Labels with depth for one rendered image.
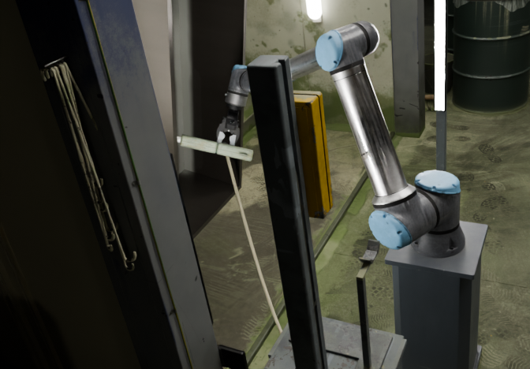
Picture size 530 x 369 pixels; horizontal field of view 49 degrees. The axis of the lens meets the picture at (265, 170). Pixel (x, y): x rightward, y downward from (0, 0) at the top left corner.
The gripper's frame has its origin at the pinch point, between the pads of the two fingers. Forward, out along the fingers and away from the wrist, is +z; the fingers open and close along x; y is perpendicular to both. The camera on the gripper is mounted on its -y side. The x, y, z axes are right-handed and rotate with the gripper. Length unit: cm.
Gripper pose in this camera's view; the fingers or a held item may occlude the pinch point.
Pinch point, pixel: (223, 150)
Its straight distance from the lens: 248.2
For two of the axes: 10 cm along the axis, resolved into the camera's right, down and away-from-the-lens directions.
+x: -9.6, -2.3, -1.3
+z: -2.5, 9.6, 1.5
